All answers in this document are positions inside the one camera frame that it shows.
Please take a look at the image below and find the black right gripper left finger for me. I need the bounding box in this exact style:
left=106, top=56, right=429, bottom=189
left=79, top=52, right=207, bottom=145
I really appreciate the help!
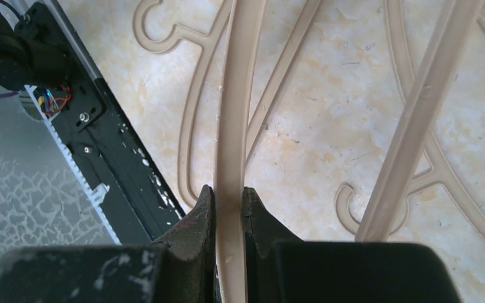
left=0, top=186, right=216, bottom=302

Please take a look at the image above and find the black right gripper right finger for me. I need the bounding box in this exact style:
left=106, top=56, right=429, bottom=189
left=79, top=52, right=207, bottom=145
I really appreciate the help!
left=242, top=187, right=460, bottom=302

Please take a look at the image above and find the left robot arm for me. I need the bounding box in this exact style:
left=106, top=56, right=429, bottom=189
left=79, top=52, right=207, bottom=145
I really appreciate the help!
left=0, top=12, right=69, bottom=91

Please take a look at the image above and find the white slotted cable duct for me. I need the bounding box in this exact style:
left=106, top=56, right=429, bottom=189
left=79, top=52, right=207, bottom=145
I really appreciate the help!
left=25, top=85, right=121, bottom=245

